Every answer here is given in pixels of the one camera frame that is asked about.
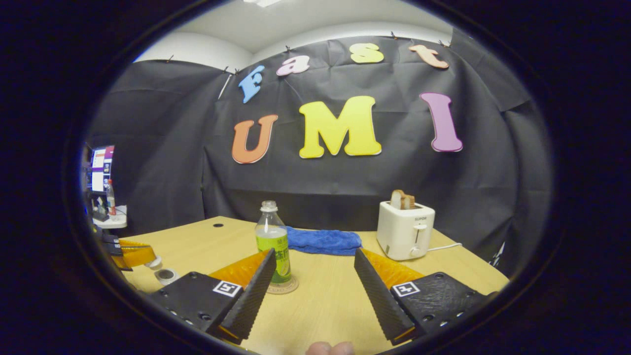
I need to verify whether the white toaster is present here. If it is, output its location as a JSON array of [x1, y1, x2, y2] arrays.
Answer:
[[376, 201, 436, 261]]

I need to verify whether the black backdrop cloth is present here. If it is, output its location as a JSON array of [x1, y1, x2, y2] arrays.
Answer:
[[86, 27, 553, 277]]

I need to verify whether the white side table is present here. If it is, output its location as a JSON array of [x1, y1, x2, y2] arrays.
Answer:
[[93, 205, 128, 229]]

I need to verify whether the clear water bottle green label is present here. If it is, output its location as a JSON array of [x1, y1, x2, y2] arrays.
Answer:
[[255, 201, 292, 285]]

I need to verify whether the toasted bread slice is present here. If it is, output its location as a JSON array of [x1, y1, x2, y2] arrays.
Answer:
[[390, 190, 416, 210]]

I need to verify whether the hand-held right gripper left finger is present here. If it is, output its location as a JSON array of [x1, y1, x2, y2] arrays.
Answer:
[[147, 248, 278, 345]]

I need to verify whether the computer monitor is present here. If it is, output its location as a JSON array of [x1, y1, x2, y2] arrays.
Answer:
[[89, 145, 115, 194]]

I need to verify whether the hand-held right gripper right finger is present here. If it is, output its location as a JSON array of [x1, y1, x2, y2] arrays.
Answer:
[[354, 248, 496, 346]]

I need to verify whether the blue towel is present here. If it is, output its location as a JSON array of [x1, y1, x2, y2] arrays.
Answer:
[[286, 226, 363, 255]]

